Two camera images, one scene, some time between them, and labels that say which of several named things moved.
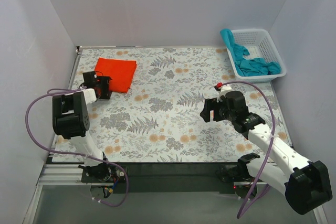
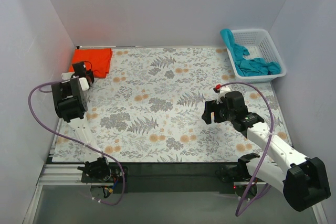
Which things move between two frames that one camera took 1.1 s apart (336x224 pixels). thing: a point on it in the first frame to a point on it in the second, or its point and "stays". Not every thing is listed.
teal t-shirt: [254, 66] stays
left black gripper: [104, 87] to [79, 67]
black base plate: [168, 177] stays
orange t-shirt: [122, 72] to [96, 60]
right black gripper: [214, 111] stays
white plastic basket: [259, 44] stays
